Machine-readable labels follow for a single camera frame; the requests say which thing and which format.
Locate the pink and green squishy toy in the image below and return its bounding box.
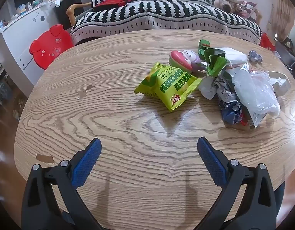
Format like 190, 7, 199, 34
169, 50, 194, 73

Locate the grey printed packet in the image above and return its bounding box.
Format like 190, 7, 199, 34
243, 111, 268, 129

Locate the small crumpled foil ball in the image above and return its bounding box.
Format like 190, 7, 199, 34
248, 50, 263, 63

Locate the red bag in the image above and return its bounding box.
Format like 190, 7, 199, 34
259, 32, 276, 51

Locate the brown stuffed toy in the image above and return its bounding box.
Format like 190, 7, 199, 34
214, 0, 246, 14

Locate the green popcorn packet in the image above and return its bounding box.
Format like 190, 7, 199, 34
134, 62, 203, 113

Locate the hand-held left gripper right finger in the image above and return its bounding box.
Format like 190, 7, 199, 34
197, 136, 277, 230

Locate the brown tape patch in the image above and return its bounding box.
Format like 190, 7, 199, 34
36, 154, 54, 164

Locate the clear plastic bag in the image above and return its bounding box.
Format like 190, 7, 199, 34
232, 69, 282, 118

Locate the red pig-shaped stool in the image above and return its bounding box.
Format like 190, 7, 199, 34
29, 24, 74, 70

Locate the white plastic scrap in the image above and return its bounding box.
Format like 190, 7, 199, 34
199, 77, 218, 100

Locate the pink printed cushion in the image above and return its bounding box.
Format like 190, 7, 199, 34
241, 0, 258, 19

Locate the red cloth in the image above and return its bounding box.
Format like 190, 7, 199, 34
93, 0, 134, 12

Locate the black white striped blanket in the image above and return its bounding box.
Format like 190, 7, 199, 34
70, 0, 262, 46

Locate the clutter of small bottles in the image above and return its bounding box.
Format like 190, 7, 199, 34
0, 0, 48, 29

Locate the patterned curtain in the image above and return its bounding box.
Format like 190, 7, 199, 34
267, 0, 295, 41

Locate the black box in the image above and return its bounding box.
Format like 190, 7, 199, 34
54, 0, 84, 29

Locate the wooden sofa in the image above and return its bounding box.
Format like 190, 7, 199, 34
67, 0, 263, 46

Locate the small purple doll figure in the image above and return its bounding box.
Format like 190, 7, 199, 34
182, 49, 208, 71

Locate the curled white paper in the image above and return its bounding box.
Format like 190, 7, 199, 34
267, 71, 291, 97

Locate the crumpled blue white wrapper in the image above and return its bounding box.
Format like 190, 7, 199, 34
214, 77, 243, 125

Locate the white paper sheet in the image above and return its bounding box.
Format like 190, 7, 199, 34
216, 47, 248, 66

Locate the white cabinet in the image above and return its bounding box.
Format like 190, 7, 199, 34
0, 3, 66, 87

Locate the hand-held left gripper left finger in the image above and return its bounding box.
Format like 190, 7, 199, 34
21, 138, 102, 230

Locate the crumpled green wrapper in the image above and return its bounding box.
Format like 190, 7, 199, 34
203, 48, 231, 77

